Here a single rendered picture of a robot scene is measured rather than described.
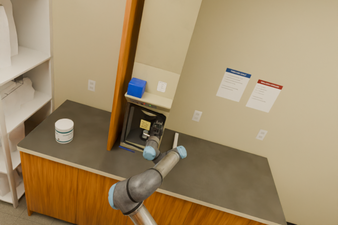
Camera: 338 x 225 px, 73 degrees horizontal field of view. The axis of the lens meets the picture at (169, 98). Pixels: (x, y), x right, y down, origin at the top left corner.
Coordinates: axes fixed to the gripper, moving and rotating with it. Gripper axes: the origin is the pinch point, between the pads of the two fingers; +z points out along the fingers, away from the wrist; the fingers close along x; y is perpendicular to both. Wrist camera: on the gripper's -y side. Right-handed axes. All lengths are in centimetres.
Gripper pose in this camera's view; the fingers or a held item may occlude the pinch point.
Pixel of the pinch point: (159, 124)
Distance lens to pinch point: 169.2
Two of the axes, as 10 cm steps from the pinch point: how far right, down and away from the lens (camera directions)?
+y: 2.3, -8.3, -5.1
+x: -9.6, -2.8, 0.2
